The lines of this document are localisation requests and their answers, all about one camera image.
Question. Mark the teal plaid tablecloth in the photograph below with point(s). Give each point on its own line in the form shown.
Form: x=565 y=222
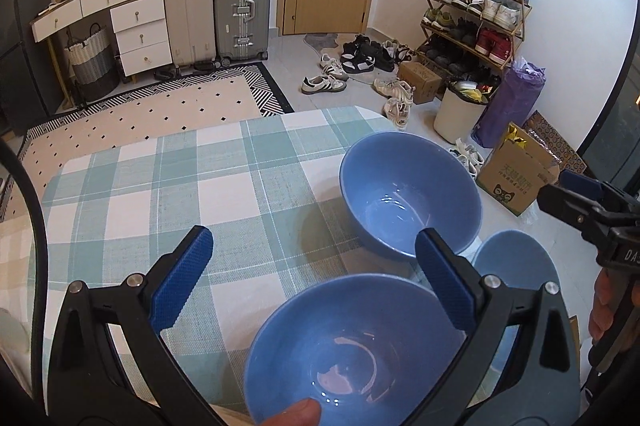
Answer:
x=200 y=216

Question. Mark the grey doormat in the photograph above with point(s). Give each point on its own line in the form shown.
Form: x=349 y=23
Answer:
x=320 y=42

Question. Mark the beige suitcase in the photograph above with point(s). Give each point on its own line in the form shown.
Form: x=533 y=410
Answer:
x=189 y=8

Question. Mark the pale checked cloth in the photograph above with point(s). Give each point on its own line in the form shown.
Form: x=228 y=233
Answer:
x=15 y=256

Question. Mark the purple bag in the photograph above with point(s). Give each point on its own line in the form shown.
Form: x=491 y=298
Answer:
x=507 y=101

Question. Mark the woven laundry basket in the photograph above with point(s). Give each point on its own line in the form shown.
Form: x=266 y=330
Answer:
x=92 y=56

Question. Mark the silver suitcase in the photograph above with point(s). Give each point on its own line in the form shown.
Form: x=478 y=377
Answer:
x=243 y=6

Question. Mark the scattered shoes group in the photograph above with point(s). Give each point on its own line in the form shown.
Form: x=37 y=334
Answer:
x=360 y=63

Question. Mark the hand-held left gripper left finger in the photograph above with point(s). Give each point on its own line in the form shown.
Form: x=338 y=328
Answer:
x=182 y=276

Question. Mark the white trash bin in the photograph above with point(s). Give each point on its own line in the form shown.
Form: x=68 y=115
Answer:
x=457 y=116

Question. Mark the person's right hand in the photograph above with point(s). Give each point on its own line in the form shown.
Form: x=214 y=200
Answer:
x=600 y=308

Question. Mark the printed cardboard box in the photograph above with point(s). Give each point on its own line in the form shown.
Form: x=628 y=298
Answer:
x=515 y=178

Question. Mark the brown cardboard box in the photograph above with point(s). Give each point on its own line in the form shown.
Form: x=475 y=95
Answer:
x=420 y=81

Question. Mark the blue bowl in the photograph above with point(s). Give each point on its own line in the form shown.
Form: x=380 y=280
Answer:
x=410 y=201
x=340 y=356
x=520 y=261

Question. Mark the grey refrigerator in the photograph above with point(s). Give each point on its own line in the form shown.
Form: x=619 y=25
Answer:
x=25 y=21

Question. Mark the person's left hand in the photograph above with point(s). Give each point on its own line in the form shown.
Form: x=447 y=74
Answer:
x=295 y=413

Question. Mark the white vanity desk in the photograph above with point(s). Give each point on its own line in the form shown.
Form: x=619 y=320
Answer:
x=100 y=21

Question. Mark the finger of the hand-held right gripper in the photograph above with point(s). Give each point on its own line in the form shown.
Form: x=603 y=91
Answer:
x=580 y=183
x=570 y=208

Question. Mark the metal shoe rack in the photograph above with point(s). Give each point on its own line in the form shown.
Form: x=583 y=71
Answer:
x=522 y=23

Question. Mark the patterned flat cardboard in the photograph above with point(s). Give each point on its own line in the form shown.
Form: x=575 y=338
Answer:
x=562 y=143

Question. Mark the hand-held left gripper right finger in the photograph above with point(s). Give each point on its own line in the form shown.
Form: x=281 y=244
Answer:
x=445 y=276

